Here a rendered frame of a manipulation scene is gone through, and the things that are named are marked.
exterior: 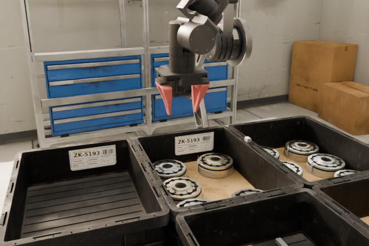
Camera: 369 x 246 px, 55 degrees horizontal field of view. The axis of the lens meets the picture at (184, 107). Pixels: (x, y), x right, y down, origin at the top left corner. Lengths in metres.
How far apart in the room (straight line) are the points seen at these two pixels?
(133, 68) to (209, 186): 1.95
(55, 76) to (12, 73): 0.91
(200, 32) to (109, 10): 2.95
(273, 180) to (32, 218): 0.57
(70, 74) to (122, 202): 1.90
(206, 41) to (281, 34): 3.92
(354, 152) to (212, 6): 0.60
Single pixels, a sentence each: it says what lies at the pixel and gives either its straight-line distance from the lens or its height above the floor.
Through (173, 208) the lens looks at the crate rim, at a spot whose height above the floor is 0.93.
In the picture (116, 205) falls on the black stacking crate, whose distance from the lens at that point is 0.91.
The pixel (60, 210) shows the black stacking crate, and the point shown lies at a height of 0.83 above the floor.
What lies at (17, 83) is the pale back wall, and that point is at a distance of 3.58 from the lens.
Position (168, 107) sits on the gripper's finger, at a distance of 0.78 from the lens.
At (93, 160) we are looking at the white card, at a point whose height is 0.88.
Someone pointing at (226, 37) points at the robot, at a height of 1.16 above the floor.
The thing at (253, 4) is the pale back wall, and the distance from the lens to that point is 4.30.
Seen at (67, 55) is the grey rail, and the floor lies 0.92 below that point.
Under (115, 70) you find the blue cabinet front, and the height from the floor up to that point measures 0.78.
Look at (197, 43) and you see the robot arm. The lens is 0.68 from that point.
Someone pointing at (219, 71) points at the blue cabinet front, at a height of 0.69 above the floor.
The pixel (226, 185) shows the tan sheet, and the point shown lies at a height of 0.83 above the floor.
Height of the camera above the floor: 1.31
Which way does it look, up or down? 17 degrees down
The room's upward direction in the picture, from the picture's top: straight up
